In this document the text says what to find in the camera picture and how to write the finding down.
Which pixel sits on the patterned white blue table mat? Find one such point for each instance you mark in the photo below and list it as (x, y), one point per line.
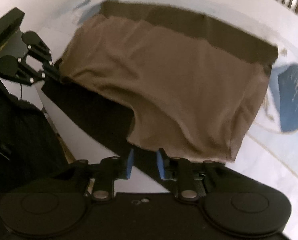
(276, 104)

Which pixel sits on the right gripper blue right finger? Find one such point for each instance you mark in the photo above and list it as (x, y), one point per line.
(163, 164)

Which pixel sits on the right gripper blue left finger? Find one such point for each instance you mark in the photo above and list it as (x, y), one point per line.
(129, 164)

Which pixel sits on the brown two-tone sweater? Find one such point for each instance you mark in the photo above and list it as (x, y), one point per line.
(164, 79)

